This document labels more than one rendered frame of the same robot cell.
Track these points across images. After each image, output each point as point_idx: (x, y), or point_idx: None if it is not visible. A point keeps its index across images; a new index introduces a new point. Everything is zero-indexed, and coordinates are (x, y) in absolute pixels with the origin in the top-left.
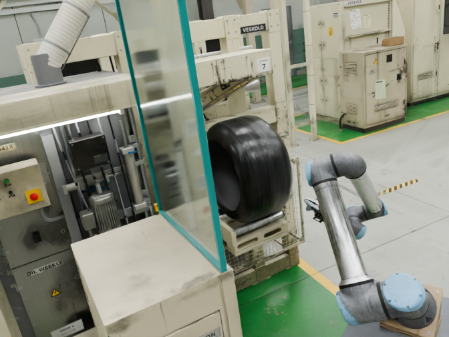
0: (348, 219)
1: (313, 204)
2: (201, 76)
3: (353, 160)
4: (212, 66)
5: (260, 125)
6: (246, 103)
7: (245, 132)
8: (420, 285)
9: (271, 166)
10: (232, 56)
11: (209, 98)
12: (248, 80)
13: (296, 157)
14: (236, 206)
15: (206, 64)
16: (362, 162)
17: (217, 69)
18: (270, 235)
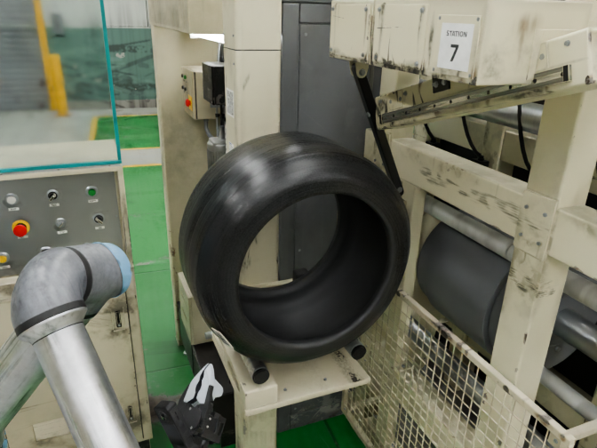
0: (1, 358)
1: (194, 386)
2: (350, 33)
3: (17, 280)
4: (365, 15)
5: (254, 161)
6: (561, 180)
7: (234, 154)
8: None
9: (187, 233)
10: (400, 0)
11: (410, 100)
12: (489, 93)
13: (562, 434)
14: (316, 316)
15: (360, 8)
16: (12, 307)
17: (373, 25)
18: (232, 375)
